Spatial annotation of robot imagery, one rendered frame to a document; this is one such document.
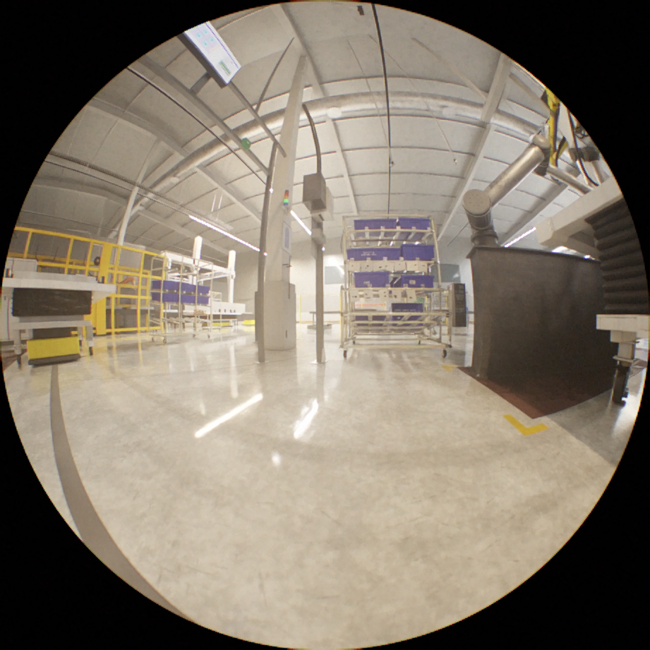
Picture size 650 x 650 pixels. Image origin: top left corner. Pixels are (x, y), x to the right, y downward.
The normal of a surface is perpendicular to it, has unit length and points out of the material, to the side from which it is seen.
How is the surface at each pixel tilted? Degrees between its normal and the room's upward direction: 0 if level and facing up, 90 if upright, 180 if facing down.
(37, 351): 90
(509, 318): 90
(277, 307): 90
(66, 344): 90
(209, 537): 0
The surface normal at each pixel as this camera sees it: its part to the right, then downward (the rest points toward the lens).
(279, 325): -0.25, 0.04
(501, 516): -0.01, -1.00
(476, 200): -0.73, 0.03
